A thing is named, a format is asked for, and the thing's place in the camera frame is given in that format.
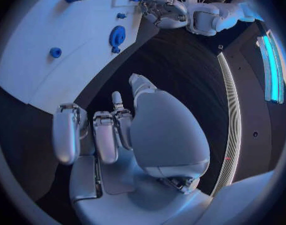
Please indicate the small blue peg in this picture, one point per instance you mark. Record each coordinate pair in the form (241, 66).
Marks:
(121, 16)

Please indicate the glowing light bar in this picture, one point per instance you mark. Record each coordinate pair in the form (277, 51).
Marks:
(272, 67)

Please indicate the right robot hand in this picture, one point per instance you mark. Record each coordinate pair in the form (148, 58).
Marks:
(166, 135)

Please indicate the short blue cylinder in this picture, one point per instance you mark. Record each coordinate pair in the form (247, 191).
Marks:
(55, 52)

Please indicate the blue gear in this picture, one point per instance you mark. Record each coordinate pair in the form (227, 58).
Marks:
(117, 35)

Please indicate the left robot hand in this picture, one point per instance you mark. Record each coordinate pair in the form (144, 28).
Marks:
(168, 9)

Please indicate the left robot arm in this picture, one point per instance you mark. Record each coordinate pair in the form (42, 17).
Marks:
(204, 16)

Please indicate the white task board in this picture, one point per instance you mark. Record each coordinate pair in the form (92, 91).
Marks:
(63, 31)

